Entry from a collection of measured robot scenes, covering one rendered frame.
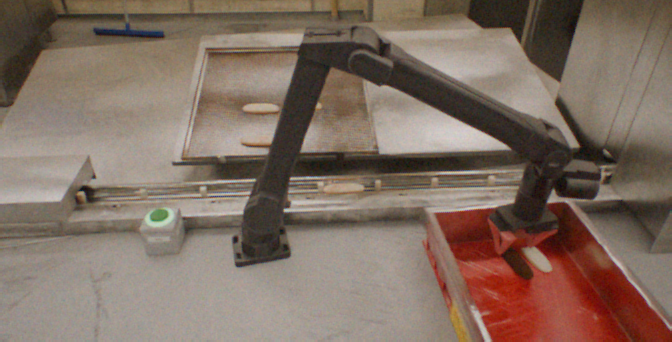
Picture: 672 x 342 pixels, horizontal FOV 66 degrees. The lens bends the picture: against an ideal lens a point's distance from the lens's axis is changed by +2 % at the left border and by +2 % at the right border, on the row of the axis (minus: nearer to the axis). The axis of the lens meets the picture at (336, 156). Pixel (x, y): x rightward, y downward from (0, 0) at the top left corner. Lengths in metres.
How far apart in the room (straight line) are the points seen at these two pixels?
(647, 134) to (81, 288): 1.21
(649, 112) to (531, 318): 0.51
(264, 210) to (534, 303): 0.55
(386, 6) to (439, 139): 3.36
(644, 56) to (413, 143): 0.54
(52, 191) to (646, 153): 1.28
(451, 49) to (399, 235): 0.77
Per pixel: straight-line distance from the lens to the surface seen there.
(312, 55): 0.82
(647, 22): 1.29
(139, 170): 1.45
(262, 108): 1.43
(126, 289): 1.13
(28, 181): 1.34
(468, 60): 1.69
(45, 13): 4.78
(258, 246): 1.08
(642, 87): 1.29
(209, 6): 4.98
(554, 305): 1.10
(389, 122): 1.40
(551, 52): 3.17
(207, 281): 1.09
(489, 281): 1.10
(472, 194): 1.24
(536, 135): 0.92
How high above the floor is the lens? 1.61
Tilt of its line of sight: 34 degrees down
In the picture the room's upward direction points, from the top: straight up
